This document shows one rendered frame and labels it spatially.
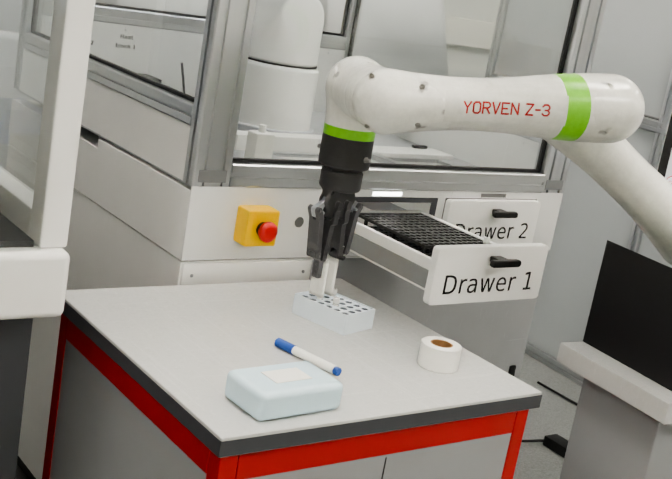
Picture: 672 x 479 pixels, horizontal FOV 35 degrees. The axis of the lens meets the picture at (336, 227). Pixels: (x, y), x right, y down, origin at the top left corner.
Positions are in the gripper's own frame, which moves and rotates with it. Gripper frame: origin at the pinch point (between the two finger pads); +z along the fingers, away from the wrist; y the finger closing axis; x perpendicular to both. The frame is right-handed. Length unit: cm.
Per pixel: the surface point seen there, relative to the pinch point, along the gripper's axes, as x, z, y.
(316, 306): 2.0, 4.6, 3.2
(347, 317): 9.0, 4.3, 3.0
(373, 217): -10.0, -6.3, -26.1
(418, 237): 3.4, -6.3, -23.3
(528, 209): -1, -7, -74
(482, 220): -5, -4, -61
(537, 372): -55, 84, -217
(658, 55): -41, -42, -224
